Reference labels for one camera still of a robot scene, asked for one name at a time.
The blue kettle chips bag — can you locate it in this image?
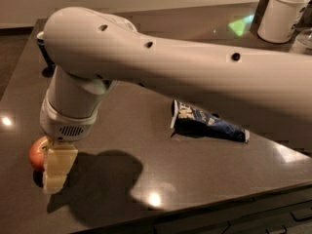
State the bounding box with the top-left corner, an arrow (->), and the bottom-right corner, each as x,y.
171,99 -> 250,142

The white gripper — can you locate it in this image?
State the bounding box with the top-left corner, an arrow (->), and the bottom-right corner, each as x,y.
40,66 -> 117,194

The clear plastic bottle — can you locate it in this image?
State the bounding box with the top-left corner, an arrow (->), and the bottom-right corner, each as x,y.
290,28 -> 312,55

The red apple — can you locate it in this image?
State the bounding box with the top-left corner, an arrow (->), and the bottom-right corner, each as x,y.
28,136 -> 48,173

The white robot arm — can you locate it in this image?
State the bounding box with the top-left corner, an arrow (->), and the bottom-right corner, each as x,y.
40,7 -> 312,152

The blue pepsi can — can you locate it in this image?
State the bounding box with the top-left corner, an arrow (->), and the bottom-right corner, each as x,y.
36,31 -> 56,70

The white plastic canister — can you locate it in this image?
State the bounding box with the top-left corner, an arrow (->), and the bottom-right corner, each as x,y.
257,0 -> 310,44

